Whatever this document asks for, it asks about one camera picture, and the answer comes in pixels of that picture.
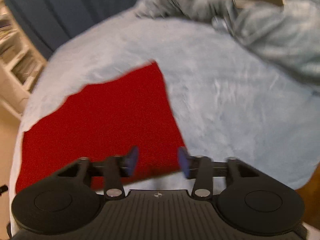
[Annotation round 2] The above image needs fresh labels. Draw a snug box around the red knit sweater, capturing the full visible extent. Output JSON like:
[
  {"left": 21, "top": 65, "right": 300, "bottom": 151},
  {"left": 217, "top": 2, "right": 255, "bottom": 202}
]
[{"left": 15, "top": 61, "right": 184, "bottom": 192}]

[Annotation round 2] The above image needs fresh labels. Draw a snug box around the light blue bed sheet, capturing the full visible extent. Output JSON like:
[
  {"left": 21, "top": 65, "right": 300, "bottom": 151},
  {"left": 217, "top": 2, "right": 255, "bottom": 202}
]
[{"left": 8, "top": 7, "right": 320, "bottom": 230}]

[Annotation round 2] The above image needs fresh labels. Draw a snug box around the white shelf unit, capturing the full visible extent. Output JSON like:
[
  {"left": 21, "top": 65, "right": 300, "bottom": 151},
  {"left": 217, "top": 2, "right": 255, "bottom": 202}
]
[{"left": 1, "top": 0, "right": 47, "bottom": 119}]

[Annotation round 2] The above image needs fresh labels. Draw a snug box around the grey-blue fleece blanket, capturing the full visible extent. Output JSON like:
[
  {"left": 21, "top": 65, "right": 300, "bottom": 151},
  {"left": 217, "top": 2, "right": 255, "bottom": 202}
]
[{"left": 136, "top": 0, "right": 319, "bottom": 84}]

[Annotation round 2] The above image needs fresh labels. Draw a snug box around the dark blue curtain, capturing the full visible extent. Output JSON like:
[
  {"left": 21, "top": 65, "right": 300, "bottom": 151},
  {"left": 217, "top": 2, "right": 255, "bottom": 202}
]
[{"left": 4, "top": 0, "right": 137, "bottom": 59}]

